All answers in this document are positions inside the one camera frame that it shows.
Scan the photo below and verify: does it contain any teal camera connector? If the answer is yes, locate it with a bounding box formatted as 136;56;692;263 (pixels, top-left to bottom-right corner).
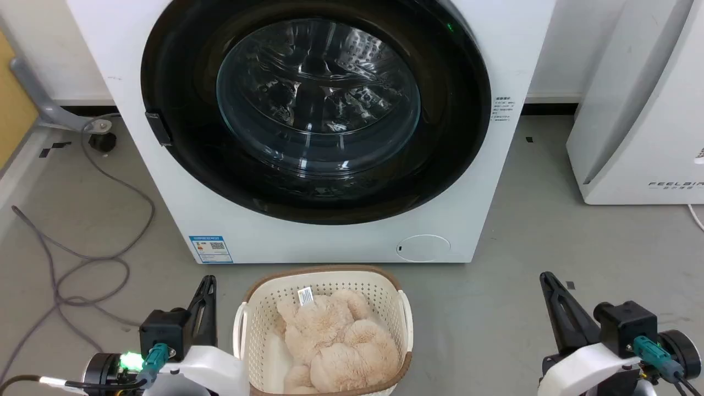
632;336;683;381
137;343;169;387

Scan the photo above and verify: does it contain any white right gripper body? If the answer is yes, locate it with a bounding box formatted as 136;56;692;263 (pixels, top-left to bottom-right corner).
538;343;643;396

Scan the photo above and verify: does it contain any blue energy label sticker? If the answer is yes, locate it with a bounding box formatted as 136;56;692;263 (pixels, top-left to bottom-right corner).
189;235;234;265

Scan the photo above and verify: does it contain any yellow wooden panel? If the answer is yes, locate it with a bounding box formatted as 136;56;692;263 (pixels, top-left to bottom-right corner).
0;30;40;170

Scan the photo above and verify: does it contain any teal left camera connector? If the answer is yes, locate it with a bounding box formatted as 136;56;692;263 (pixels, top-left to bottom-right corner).
137;343;169;387

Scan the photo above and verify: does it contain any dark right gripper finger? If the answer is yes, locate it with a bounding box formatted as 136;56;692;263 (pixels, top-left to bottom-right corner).
544;272;602;350
539;271;578;355

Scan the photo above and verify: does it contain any white front-load washing machine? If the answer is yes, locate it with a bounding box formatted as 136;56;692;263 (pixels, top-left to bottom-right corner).
66;0;556;265

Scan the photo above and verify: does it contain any grey metal support leg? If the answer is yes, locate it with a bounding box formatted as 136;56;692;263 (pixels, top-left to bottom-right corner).
9;57;113;133

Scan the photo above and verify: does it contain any black washer door handle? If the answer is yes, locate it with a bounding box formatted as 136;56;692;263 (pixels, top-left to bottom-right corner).
145;112;173;147

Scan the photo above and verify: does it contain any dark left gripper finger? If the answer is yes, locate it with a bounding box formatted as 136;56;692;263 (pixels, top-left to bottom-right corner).
186;277;208;348
197;274;217;348

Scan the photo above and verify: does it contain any beige plush teddy toy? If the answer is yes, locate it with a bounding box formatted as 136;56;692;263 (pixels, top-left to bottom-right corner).
274;289;402;395

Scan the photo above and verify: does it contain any black round glass washer door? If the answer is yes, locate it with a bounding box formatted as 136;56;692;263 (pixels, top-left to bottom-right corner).
140;0;492;226

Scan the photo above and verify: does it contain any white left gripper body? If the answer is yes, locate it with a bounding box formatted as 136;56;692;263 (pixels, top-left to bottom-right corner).
144;345;251;396

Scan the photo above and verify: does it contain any grey floor cable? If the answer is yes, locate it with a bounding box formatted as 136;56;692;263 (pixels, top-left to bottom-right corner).
0;117;156;387

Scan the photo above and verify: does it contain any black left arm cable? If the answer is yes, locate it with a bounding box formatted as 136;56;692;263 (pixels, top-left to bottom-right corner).
0;374;145;396

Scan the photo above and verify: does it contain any cream perforated laundry basket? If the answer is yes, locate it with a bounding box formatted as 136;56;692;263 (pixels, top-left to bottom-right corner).
232;265;414;396

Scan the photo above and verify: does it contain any white air purifier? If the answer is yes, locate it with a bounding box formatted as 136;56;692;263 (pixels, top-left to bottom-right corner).
566;0;704;206

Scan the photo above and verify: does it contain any teal right camera connector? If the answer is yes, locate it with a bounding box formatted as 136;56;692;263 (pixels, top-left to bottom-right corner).
632;336;683;381

